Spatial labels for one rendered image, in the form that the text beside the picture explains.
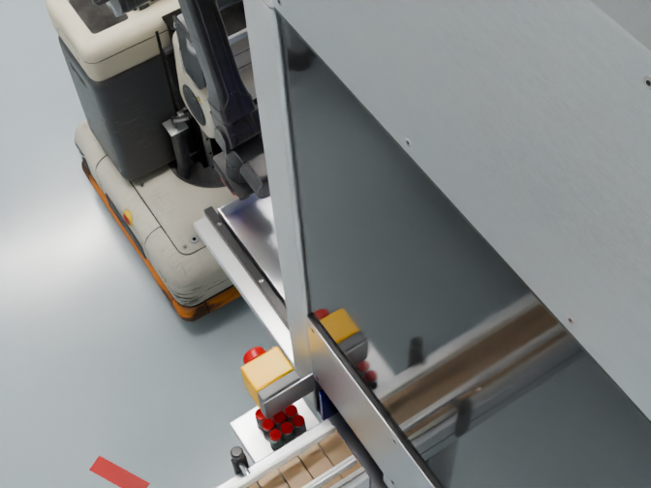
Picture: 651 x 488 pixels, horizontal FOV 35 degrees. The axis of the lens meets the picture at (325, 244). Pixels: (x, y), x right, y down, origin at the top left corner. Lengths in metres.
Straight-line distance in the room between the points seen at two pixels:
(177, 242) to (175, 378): 0.38
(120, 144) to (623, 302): 2.10
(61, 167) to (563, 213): 2.70
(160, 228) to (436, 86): 2.01
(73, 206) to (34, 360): 0.52
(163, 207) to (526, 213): 2.09
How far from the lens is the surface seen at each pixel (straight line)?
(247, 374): 1.64
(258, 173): 1.75
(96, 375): 2.87
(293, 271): 1.41
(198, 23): 1.60
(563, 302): 0.77
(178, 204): 2.77
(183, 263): 2.66
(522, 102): 0.68
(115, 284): 3.01
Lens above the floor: 2.49
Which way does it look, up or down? 56 degrees down
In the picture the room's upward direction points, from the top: 4 degrees counter-clockwise
